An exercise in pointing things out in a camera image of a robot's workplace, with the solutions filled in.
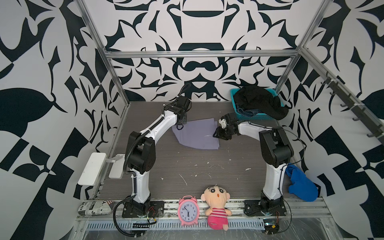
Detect lavender skirt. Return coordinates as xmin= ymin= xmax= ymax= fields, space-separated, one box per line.
xmin=172 ymin=118 xmax=220 ymax=150

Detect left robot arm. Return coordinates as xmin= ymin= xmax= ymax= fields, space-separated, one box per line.
xmin=123 ymin=96 xmax=192 ymax=216

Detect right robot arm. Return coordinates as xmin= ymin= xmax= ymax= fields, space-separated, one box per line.
xmin=214 ymin=113 xmax=294 ymax=216

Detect denim garment in basket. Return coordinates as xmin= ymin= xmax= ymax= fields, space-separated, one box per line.
xmin=235 ymin=104 xmax=262 ymax=118

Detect teal plastic basket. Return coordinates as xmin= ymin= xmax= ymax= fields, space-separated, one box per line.
xmin=230 ymin=89 xmax=274 ymax=121

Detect black garment in basket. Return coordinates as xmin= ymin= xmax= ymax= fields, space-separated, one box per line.
xmin=234 ymin=85 xmax=289 ymax=120

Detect plush doll pink shirt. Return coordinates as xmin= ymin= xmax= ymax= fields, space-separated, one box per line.
xmin=201 ymin=186 xmax=232 ymax=231

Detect pink alarm clock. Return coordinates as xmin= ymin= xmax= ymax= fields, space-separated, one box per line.
xmin=178 ymin=196 xmax=200 ymax=226

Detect blue cloth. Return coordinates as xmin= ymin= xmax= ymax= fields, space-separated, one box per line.
xmin=286 ymin=165 xmax=318 ymax=202

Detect white rectangular panel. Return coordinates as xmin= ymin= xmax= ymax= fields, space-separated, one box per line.
xmin=78 ymin=153 xmax=107 ymax=186

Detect small circuit board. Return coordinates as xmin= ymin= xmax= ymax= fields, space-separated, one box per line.
xmin=263 ymin=219 xmax=280 ymax=235

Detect folded newspaper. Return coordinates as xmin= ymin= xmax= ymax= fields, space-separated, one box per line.
xmin=78 ymin=200 xmax=115 ymax=216

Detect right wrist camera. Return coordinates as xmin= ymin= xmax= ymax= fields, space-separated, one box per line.
xmin=218 ymin=119 xmax=228 ymax=129

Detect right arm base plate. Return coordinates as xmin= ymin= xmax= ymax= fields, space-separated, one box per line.
xmin=244 ymin=199 xmax=287 ymax=217

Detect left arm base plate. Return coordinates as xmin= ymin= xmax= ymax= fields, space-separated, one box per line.
xmin=122 ymin=200 xmax=165 ymax=218

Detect black corrugated cable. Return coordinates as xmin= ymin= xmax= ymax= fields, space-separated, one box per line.
xmin=112 ymin=195 xmax=157 ymax=238

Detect grey wall hook rail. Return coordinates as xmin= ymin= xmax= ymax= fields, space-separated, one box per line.
xmin=322 ymin=72 xmax=384 ymax=145

